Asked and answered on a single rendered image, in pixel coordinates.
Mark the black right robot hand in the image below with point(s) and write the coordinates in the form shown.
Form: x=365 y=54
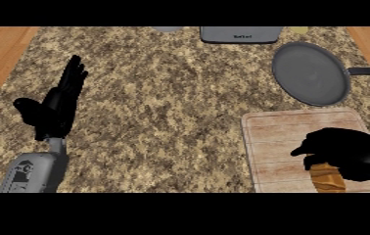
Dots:
x=343 y=150

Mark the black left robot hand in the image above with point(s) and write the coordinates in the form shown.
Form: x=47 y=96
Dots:
x=59 y=103

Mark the golden brown croissant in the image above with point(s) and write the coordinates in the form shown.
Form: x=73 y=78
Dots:
x=328 y=179

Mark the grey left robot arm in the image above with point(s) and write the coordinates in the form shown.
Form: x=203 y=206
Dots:
x=34 y=172

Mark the pale wooden cutting board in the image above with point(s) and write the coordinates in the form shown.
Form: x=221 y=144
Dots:
x=278 y=147

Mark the dark grey frying pan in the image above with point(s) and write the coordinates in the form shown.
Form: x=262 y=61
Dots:
x=309 y=74

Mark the pale grey round object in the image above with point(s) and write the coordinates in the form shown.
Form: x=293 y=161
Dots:
x=166 y=28

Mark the pale yellow round object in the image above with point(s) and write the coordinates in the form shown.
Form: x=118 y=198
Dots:
x=297 y=30

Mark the grey rectangular appliance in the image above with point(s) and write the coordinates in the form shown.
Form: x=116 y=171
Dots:
x=240 y=34

